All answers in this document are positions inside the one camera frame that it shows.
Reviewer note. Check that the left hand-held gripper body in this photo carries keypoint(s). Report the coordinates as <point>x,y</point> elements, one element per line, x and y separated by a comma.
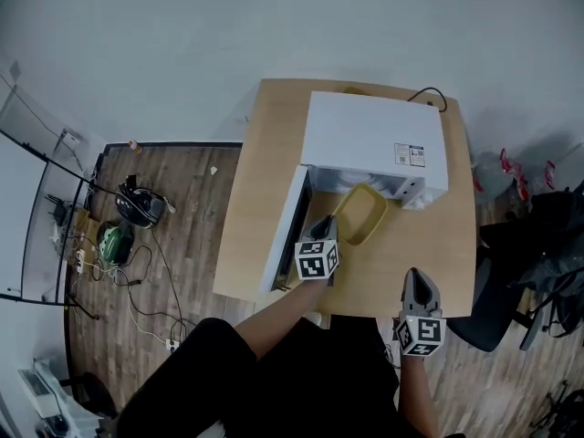
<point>315,263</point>

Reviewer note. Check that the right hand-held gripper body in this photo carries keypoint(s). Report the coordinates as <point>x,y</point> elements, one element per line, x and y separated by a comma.
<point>422,331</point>

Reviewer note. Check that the yellow container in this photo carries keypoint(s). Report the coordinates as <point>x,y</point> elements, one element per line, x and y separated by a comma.
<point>360,212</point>

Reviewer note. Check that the white microwave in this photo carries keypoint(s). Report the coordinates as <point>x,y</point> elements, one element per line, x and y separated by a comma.
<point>369,130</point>

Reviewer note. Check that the person's left forearm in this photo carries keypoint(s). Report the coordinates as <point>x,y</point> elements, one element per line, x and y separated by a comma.
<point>283,308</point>

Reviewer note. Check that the person's right forearm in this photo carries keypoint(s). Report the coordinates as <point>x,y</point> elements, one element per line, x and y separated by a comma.
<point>417,395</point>

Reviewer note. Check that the yellow object behind microwave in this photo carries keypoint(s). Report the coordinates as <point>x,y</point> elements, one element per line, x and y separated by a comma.
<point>353,90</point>

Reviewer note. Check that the black office chair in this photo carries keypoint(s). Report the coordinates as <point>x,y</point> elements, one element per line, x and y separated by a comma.
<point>495,308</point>

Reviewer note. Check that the person's black clothing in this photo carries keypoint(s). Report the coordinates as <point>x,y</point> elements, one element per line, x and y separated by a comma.
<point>296,381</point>

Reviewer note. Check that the black chair base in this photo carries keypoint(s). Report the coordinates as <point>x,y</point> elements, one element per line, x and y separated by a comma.
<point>563,409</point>

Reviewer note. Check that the small white power strip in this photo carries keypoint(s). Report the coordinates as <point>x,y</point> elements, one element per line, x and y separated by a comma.
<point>172,345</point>

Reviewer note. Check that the clear bag with red print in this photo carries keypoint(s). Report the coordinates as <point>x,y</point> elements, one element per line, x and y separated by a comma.
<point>497,176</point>

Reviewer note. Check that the black bag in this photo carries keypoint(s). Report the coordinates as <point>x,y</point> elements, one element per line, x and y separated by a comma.
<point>559,226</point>

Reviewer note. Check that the green and black helmet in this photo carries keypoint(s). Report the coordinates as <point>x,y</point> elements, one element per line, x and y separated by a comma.
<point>114,242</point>

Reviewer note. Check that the orange capped bottle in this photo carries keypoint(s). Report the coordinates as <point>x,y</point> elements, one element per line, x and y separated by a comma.
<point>134,146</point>

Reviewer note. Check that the black router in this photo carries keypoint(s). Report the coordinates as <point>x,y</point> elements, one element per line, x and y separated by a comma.
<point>58,211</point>

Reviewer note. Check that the white box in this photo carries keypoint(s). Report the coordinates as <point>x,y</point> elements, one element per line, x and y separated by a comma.
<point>38,390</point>

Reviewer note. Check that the glass partition with black frame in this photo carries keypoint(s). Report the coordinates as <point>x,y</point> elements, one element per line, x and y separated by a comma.
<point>41,208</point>

